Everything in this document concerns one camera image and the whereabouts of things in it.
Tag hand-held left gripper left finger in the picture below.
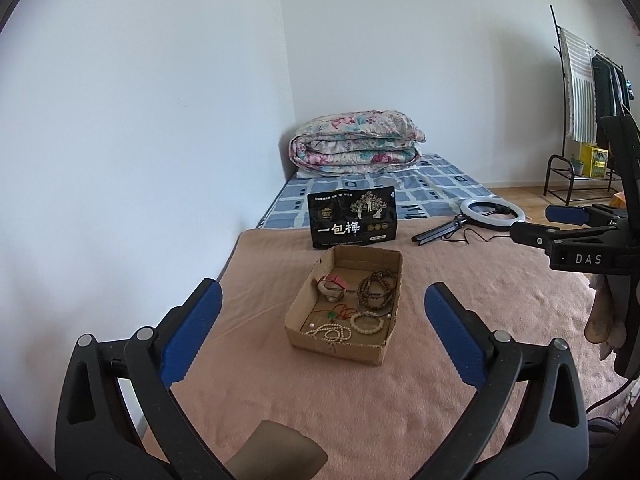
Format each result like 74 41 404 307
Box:
54 277 224 480

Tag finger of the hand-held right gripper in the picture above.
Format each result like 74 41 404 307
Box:
544 203 622 229
509 220 619 252

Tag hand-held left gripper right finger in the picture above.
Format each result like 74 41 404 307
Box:
423 281 591 480

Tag brown wooden bead necklace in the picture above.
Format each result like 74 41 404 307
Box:
356 269 394 317

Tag red string jade pendant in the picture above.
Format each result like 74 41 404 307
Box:
319 304 356 322

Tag brown cardboard box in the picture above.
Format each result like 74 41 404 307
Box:
283 245 404 367

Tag bracelet with pink tag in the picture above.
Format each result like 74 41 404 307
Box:
315 272 351 304

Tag person's right hand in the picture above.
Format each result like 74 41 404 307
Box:
584 274 629 362

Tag black shoe rack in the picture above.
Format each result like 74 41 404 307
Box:
543 153 621 206

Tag yellow box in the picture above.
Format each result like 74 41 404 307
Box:
579 143 610 179

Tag black folded tripod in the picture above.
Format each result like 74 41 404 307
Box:
411 213 469 247

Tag blue checked bed sheet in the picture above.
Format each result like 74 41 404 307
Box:
255 153 494 231

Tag dark hanging clothes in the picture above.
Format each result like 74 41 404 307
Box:
591 54 632 152

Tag pink blanket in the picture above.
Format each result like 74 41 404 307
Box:
144 227 632 480

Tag striped hanging cloth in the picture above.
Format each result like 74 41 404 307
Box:
558 27 599 144

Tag brown blurred flat object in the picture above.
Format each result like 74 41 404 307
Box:
222 419 329 480

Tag black snack bag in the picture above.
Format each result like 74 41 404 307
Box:
306 185 399 250

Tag black clothes rack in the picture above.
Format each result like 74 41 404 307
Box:
549 4 640 197

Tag folded floral quilt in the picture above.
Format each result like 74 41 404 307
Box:
288 109 427 180

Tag black ring light cable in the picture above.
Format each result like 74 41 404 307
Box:
449 224 512 247

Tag white ring light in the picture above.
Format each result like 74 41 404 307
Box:
458 196 527 232

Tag white bead bracelet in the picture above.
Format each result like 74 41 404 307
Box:
348 311 387 335

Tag white bead necklace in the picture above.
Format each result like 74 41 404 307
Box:
304 323 354 345

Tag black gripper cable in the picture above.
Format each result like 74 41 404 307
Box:
584 377 634 419

